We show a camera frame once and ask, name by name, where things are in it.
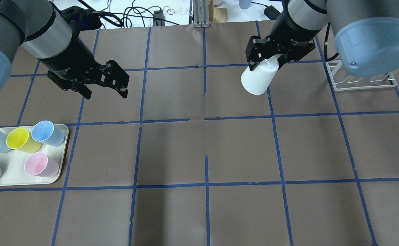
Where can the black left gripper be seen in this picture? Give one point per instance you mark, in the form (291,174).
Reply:
(67,58)

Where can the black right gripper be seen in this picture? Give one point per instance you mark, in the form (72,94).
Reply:
(294,31)

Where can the white plastic cup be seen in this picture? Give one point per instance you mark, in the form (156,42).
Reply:
(257,81)

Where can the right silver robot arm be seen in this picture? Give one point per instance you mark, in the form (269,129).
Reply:
(366,34)

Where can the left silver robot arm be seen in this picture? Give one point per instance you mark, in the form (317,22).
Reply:
(51,35)

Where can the blue cup on side table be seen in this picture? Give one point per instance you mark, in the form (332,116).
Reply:
(244,4)

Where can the light blue cup near pink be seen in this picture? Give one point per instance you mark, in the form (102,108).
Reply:
(47,133)

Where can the yellow plastic cup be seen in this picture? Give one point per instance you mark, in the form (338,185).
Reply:
(21,139)

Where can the pink plastic cup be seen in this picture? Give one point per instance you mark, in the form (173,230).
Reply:
(41,165)

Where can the black power adapter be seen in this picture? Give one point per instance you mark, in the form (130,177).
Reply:
(271,12)

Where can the wooden mug tree stand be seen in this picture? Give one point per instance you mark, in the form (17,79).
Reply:
(217,14)

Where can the beige plastic tray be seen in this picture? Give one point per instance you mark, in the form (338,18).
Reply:
(12,163)

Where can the aluminium frame post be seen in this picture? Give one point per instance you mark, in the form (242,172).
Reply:
(200,15)

